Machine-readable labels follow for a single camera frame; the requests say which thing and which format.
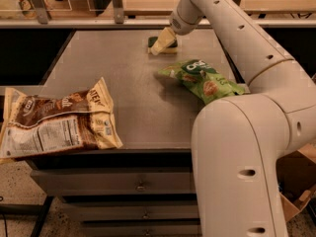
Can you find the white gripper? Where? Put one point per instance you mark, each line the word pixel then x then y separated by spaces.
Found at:
pixel 178 22

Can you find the green and yellow sponge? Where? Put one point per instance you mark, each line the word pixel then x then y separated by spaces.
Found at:
pixel 155 47

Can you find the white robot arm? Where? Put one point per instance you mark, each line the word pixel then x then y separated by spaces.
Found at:
pixel 237 140

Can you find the green chip bag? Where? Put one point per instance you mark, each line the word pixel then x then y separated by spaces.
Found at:
pixel 202 80

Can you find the brown chip bag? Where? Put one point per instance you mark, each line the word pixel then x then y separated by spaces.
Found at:
pixel 35 126

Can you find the orange bottle behind plastic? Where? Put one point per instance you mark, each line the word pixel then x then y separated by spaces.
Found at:
pixel 28 9

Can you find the wooden shelf with metal brackets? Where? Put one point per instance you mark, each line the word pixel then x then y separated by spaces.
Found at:
pixel 152 13

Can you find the grey drawer cabinet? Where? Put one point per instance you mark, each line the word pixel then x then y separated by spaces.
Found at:
pixel 154 117

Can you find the top drawer knob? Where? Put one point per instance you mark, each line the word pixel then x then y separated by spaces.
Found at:
pixel 140 187

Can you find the drawer knob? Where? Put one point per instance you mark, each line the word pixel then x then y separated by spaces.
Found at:
pixel 145 216
pixel 147 233
pixel 140 187

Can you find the middle drawer knob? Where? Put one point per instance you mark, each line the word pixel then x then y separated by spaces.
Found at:
pixel 145 216

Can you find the open cardboard box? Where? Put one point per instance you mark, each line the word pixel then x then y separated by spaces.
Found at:
pixel 296 177

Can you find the bottom drawer knob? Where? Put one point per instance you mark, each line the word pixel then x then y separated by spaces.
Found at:
pixel 147 233

